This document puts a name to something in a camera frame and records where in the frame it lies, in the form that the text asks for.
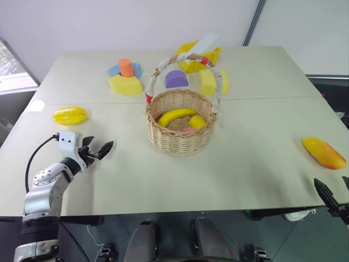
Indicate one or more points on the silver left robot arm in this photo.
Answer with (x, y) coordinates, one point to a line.
(41, 196)

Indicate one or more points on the orange foam cylinder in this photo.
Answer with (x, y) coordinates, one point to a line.
(126, 67)

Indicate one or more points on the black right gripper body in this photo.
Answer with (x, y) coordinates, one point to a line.
(340, 210)

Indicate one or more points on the yellow red mango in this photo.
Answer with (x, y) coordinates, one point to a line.
(323, 152)

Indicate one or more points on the black table frame beam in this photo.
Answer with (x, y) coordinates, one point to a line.
(79, 220)
(272, 214)

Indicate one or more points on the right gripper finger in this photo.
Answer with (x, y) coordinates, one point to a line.
(346, 183)
(324, 191)

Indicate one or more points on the dark grey wall post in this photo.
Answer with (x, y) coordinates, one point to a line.
(253, 23)

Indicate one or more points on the small yellow foam block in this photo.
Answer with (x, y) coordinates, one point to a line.
(186, 47)

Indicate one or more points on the yellow starfruit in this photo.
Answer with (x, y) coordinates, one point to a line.
(69, 116)

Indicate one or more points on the wide yellow foam block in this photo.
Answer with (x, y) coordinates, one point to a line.
(125, 85)

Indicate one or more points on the long white foam block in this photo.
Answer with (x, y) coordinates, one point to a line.
(205, 43)

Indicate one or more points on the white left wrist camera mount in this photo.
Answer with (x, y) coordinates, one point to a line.
(68, 143)

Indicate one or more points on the dark rounded shape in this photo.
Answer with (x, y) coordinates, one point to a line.
(141, 243)
(211, 241)

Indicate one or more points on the white shoe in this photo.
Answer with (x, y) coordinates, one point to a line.
(298, 215)

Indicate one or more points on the yellow lemon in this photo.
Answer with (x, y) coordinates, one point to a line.
(198, 122)

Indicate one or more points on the purple foam arch block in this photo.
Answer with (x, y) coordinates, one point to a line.
(175, 79)

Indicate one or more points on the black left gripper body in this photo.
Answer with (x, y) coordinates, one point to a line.
(86, 156)

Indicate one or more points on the yellow banana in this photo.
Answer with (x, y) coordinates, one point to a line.
(174, 114)

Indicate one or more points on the window with grey frame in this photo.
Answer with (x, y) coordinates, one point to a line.
(12, 71)

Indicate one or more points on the blue foam block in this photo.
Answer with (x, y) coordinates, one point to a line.
(137, 70)

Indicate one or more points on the tall yellow foam block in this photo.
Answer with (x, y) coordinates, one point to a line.
(207, 82)

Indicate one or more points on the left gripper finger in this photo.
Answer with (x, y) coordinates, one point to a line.
(105, 149)
(88, 141)

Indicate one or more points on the black equipment beside table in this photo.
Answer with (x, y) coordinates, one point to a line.
(332, 92)

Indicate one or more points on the pink peach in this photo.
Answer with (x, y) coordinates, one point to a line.
(188, 130)

